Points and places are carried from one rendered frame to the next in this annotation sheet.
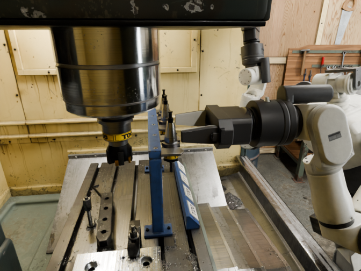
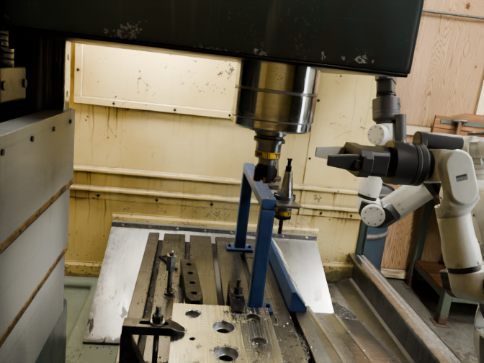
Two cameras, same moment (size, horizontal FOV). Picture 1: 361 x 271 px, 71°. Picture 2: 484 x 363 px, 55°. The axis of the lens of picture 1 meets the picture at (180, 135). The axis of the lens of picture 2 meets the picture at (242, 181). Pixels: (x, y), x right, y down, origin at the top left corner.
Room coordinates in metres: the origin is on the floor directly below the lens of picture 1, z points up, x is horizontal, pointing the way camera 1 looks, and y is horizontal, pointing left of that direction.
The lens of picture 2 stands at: (-0.48, 0.16, 1.54)
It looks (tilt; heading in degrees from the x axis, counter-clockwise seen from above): 13 degrees down; 0
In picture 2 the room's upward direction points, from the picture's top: 7 degrees clockwise
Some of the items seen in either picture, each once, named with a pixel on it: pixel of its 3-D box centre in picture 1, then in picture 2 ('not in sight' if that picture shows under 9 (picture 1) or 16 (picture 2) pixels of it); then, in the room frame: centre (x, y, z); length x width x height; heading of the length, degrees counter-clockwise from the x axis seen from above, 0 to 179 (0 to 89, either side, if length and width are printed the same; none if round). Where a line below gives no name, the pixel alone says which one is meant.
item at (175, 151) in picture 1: (172, 151); (288, 204); (0.71, 0.02, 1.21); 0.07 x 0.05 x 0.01; 97
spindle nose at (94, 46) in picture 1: (110, 68); (274, 96); (0.42, 0.11, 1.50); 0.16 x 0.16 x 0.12
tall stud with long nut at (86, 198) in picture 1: (88, 212); (170, 274); (0.73, 0.33, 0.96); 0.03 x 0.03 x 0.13
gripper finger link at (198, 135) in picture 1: (200, 136); (343, 162); (0.39, -0.03, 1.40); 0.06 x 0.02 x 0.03; 97
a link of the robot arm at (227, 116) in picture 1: (242, 122); (379, 160); (0.45, -0.12, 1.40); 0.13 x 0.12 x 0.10; 7
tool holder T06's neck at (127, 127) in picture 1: (116, 128); (268, 149); (0.42, 0.11, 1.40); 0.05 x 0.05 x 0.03
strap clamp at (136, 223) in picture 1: (134, 243); (235, 305); (0.57, 0.14, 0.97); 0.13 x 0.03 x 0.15; 7
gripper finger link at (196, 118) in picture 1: (190, 118); (329, 153); (0.48, -0.02, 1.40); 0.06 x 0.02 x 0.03; 97
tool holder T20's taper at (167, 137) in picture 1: (170, 131); (286, 182); (0.76, 0.03, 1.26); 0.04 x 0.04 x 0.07
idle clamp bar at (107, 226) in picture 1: (106, 220); (190, 287); (0.72, 0.27, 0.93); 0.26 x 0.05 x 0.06; 12
